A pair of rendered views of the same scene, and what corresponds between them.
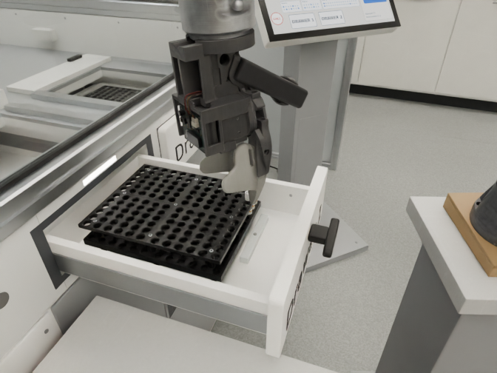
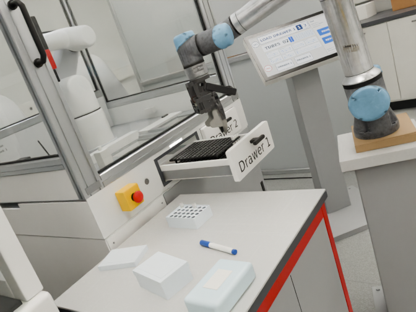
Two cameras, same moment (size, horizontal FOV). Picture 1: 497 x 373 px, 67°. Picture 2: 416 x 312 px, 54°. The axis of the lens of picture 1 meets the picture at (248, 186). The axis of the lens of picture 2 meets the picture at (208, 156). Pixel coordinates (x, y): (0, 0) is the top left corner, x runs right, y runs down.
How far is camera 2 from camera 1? 1.02 m
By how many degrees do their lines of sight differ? 26
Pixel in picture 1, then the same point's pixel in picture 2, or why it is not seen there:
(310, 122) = (317, 125)
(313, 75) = (308, 95)
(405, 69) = not seen: outside the picture
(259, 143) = (218, 106)
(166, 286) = (199, 168)
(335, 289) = (366, 244)
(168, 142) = (205, 134)
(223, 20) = (196, 73)
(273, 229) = not seen: hidden behind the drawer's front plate
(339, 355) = (364, 281)
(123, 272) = (185, 168)
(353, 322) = not seen: hidden behind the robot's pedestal
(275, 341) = (234, 171)
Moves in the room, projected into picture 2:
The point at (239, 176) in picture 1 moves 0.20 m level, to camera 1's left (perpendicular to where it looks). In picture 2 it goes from (215, 121) to (164, 134)
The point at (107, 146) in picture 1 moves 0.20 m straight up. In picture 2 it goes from (177, 134) to (160, 85)
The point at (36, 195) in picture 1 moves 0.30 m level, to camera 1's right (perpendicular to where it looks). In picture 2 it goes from (154, 147) to (229, 128)
